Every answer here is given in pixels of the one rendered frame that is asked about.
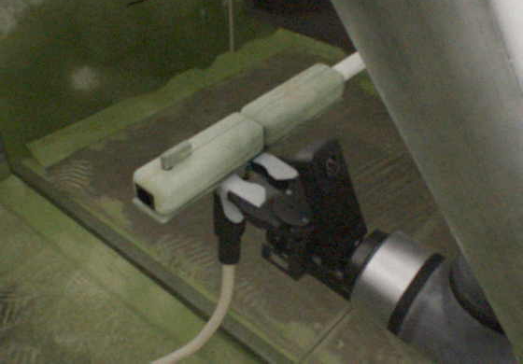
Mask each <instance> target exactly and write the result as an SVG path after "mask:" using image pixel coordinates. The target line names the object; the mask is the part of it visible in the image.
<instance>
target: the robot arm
mask: <svg viewBox="0 0 523 364"><path fill-rule="evenodd" d="M332 3H333V5H334V7H335V9H336V11H337V13H338V15H339V16H340V18H341V22H342V23H343V24H344V26H345V28H346V31H347V33H348V35H349V37H350V38H351V40H352V42H353V43H354V45H355V47H356V49H357V51H358V53H359V55H360V59H361V60H362V62H363V64H364V65H365V67H366V69H367V71H368V73H369V75H370V77H371V79H372V81H373V83H374V84H375V85H376V87H377V89H378V91H379V93H380V94H379V95H380V97H381V99H382V101H383V103H384V105H386V107H387V109H388V111H389V113H390V115H391V117H392V119H393V121H394V123H395V124H396V126H397V127H398V129H399V131H400V133H401V135H402V139H403V141H404V143H405V144H406V146H407V148H408V149H409V151H410V153H411V155H412V157H413V159H414V161H415V163H416V165H417V167H418V169H419V171H420V172H421V173H422V175H423V177H424V179H425V181H426V185H427V186H428V188H429V190H430V192H431V194H432V196H433V198H434V200H435V201H436V203H437V205H438V206H439V208H440V210H441V212H442V214H443V216H444V217H445V220H446V222H447V224H448V226H449V228H450V229H451V230H452V232H453V234H454V236H455V238H456V239H457V241H458V243H459V247H460V252H459V254H458V256H457V258H456V260H455V262H454V261H452V260H451V259H448V258H447V257H445V256H443V255H441V254H440V253H438V252H435V251H433V250H432V249H429V248H428V247H426V246H425V245H423V244H421V243H420V242H418V241H416V240H414V239H413V238H411V237H409V236H408V235H406V234H404V233H403V232H402V231H395V232H394V233H391V234H390V235H388V234H386V233H384V232H383V231H381V230H380V229H376V230H374V231H372V232H371V233H370V234H369V235H368V236H367V237H366V238H365V239H363V237H364V235H365V234H366V233H367V232H368V230H367V227H366V224H365V222H364V219H363V216H362V212H361V210H360V205H359V203H358V200H357V197H356V191H355V189H354V186H353V183H352V180H351V177H350V174H349V171H348V169H347V166H346V162H345V159H344V156H343V152H342V149H341V147H340V145H339V142H338V140H336V139H315V141H314V142H312V143H311V144H310V145H309V146H306V147H305V148H303V149H302V150H301V151H299V152H298V153H297V154H296V155H295V158H294V160H293V161H291V160H288V159H285V158H282V157H279V156H277V155H275V156H273V155H270V154H266V153H262V154H261V155H260V156H259V157H257V158H256V160H254V161H253V162H252V166H251V169H252V171H254V175H255V179H256V183H246V182H244V181H242V180H241V179H240V178H239V177H238V176H237V175H236V174H235V175H233V176H232V177H231V178H229V179H228V180H226V181H225V182H223V183H220V198H221V201H222V205H223V209H224V213H225V215H226V217H227V218H228V219H229V220H231V221H235V222H239V221H241V220H242V219H243V218H244V219H245V220H246V221H248V222H250V223H251V224H252V225H254V226H255V227H256V228H258V229H262V230H266V235H265V240H267V242H268V243H269V244H271V245H273V246H274V248H272V247H271V246H269V245H268V244H266V243H265V242H263V243H262V244H261V257H262V258H263V259H265V260H266V261H269V262H271V263H272V264H273V265H275V266H276V267H277V268H278V269H279V270H280V271H281V272H283V273H285V274H286V275H288V276H289V277H290V278H292V279H293V280H295V281H296V282H298V281H299V280H300V279H301V278H302V277H303V276H304V275H305V274H306V273H308V274H310V275H311V276H313V277H314V278H316V279H317V280H318V281H319V282H320V283H321V284H324V285H325V286H327V287H328V288H330V289H331V290H333V291H334V292H336V293H337V294H339V295H340V296H341V297H342V298H343V299H345V300H346V301H348V302H350V303H351V307H353V308H354V309H355V310H357V311H360V312H361V313H363V314H364V315H365V316H366V317H368V318H369V319H371V320H372V321H373V322H375V323H376V324H377V325H378V326H380V327H381V328H382V329H384V330H386V331H389V332H391V334H393V335H394V336H395V337H397V338H398V339H400V340H401V341H402V342H404V343H406V344H409V345H410V346H412V347H413V348H414V349H416V350H417V351H418V352H419V353H421V354H422V355H423V356H424V357H426V358H427V359H429V360H430V361H432V362H433V363H435V364H523V0H332ZM274 193H277V194H279V196H278V197H276V196H273V197H271V196H272V195H273V194H274ZM265 197H266V198H271V202H270V203H268V202H266V201H265ZM271 252H272V253H274V254H275V255H276V256H277V257H279V258H280V259H282V260H283V261H286V262H287V263H288V264H289V267H288V269H287V270H286V269H285V268H284V267H282V266H281V265H279V264H278V263H276V262H275V261H273V260H272V259H271ZM283 253H284V254H285V255H286V256H288V258H285V257H284V256H282V254H283ZM301 268H302V270H301Z"/></svg>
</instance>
